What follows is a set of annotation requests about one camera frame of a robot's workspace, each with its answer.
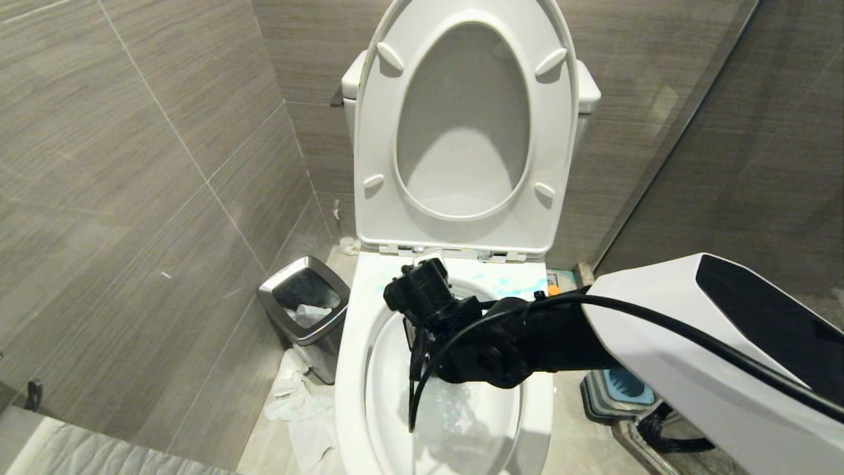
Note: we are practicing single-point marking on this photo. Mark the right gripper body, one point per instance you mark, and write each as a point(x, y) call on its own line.
point(421, 343)

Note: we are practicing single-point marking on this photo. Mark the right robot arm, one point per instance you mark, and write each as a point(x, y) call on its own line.
point(659, 376)

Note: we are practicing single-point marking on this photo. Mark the white toilet bowl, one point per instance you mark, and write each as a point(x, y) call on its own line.
point(349, 369)

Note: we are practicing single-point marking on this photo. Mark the grey blue toilet brush holder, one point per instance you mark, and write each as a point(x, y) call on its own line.
point(623, 388)

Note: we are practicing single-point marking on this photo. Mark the white toilet lid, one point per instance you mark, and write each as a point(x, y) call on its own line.
point(461, 132)

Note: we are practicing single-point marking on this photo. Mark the white toilet seat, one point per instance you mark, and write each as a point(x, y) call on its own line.
point(376, 132)

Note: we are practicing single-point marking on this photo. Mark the white toilet tank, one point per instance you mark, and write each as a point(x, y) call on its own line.
point(589, 89)

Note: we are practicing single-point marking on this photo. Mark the steel trash bin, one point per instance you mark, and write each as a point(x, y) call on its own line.
point(316, 356)

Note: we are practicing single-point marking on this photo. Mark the white tissue in bin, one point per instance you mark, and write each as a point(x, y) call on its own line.
point(310, 315)

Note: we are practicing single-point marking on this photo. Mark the small white tissue scrap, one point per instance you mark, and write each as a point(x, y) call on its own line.
point(349, 245)

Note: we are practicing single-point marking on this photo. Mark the crumpled white tissue paper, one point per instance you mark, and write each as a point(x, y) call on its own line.
point(316, 442)
point(287, 396)

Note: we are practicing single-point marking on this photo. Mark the small orange capped bottle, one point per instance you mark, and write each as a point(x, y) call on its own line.
point(554, 288)

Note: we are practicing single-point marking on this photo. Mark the water supply valve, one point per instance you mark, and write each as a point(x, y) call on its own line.
point(336, 211)

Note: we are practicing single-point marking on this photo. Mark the glass shower partition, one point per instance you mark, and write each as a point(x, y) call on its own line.
point(758, 165)

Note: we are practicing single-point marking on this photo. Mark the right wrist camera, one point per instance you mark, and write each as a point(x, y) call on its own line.
point(422, 290)

